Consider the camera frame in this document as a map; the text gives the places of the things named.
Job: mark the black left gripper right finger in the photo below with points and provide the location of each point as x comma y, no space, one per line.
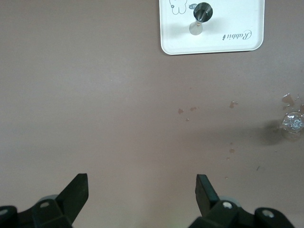
206,199

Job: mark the silver metal jigger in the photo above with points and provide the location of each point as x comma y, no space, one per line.
202,12

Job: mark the brown table cover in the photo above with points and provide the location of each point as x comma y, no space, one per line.
95,95

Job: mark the clear wine glass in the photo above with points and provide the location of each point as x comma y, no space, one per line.
293,122

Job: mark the cream rabbit print tray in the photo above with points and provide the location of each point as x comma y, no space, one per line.
232,21

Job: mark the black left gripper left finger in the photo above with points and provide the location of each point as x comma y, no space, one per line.
71,199

